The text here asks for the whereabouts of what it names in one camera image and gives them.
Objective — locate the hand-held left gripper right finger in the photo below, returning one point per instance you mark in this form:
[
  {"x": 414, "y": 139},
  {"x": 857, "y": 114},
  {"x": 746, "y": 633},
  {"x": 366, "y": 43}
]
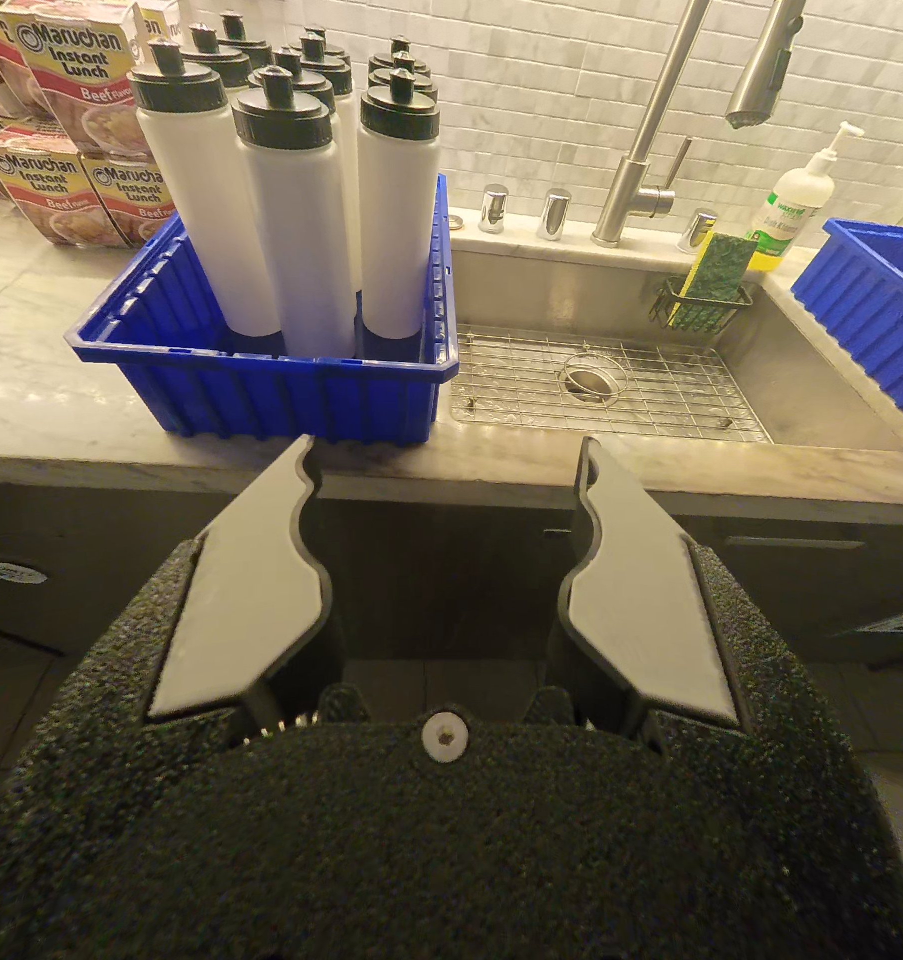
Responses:
[{"x": 639, "y": 600}]

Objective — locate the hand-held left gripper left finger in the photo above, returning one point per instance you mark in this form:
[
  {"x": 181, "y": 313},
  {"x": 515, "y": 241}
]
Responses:
[{"x": 249, "y": 600}]

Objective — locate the blue ribbed bin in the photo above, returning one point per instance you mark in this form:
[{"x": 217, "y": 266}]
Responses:
[
  {"x": 271, "y": 397},
  {"x": 871, "y": 315}
]

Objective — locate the stainless steel kitchen faucet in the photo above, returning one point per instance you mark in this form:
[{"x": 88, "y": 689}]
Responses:
[{"x": 639, "y": 187}]

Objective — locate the dark base cabinet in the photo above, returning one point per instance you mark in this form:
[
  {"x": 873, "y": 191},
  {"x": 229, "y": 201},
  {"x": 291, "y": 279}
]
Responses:
[{"x": 84, "y": 525}]

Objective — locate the sink drain strainer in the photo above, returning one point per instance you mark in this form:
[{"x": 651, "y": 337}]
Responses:
[{"x": 594, "y": 384}]

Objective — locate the white cabinet sticker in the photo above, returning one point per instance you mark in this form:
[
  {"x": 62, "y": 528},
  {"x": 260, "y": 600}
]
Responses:
[
  {"x": 901, "y": 622},
  {"x": 13, "y": 571}
]

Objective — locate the stainless steel sink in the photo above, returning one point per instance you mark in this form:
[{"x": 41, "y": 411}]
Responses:
[{"x": 796, "y": 390}]

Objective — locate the green and yellow sponge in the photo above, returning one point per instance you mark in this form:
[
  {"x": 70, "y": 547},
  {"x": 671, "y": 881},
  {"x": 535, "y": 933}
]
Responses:
[{"x": 714, "y": 277}]

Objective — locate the chrome sink button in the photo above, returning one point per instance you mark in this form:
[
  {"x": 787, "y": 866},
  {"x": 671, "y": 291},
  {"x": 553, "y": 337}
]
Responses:
[
  {"x": 554, "y": 216},
  {"x": 493, "y": 210},
  {"x": 695, "y": 229}
]

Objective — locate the cluster of black-capped bottles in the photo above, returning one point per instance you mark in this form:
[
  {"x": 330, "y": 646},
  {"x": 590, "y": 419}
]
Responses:
[{"x": 294, "y": 225}]

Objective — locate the yellow dish soap pump bottle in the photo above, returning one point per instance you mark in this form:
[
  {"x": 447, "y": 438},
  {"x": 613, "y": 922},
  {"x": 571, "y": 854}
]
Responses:
[{"x": 796, "y": 202}]

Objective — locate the stack of instant noodle boxes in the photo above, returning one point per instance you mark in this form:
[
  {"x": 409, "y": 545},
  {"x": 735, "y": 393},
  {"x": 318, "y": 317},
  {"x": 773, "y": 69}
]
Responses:
[{"x": 69, "y": 67}]

